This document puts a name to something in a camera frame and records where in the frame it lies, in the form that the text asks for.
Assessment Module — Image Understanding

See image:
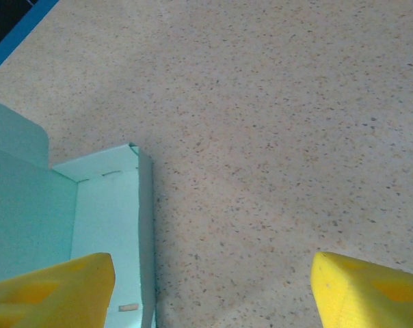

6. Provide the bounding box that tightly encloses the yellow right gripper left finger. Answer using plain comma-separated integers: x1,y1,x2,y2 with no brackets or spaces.
0,252,116,328

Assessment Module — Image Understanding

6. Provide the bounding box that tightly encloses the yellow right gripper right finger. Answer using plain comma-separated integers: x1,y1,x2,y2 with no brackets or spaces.
310,251,413,328

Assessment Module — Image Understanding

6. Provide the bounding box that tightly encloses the pale teal paper box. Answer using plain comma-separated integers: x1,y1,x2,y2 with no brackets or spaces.
0,101,157,328

